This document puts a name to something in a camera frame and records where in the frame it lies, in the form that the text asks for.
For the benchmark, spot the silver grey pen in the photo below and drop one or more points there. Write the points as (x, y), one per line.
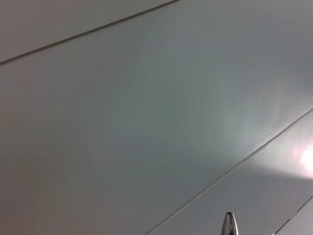
(230, 225)

